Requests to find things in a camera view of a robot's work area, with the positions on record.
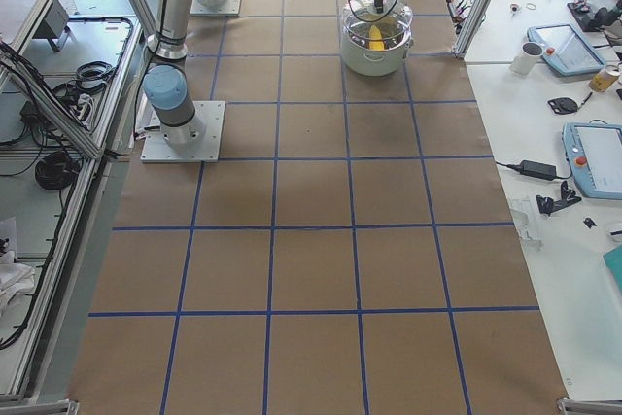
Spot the glass pot lid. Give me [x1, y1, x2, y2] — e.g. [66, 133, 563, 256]
[343, 0, 413, 40]

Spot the yellow corn cob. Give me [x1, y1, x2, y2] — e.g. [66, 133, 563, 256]
[368, 24, 386, 52]

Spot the white cooking pot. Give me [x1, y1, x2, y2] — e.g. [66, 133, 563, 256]
[340, 0, 413, 77]

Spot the white mug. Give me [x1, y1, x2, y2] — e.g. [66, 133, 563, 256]
[509, 41, 543, 76]

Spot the blue teach pendant far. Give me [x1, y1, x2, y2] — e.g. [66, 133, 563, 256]
[527, 24, 606, 76]

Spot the blue teach pendant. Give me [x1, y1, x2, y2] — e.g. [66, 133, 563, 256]
[562, 122, 621, 200]
[527, 24, 606, 76]

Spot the black small power brick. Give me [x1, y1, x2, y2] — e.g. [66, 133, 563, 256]
[519, 159, 557, 181]

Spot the brown paper table cover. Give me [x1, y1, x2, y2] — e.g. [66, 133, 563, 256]
[68, 0, 565, 414]

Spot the blue teach pendant near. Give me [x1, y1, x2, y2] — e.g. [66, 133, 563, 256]
[562, 122, 621, 200]

